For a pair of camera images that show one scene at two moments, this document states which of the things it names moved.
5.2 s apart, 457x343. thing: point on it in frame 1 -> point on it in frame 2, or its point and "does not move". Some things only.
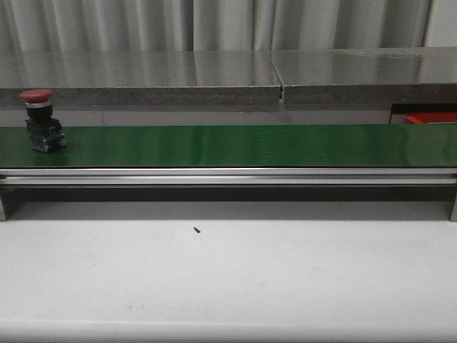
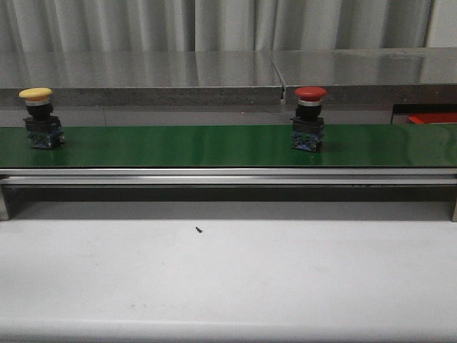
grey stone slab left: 141,77 does not move
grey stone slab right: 368,75 does not move
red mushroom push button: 45,132 -> 308,126
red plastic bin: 422,118 does not move
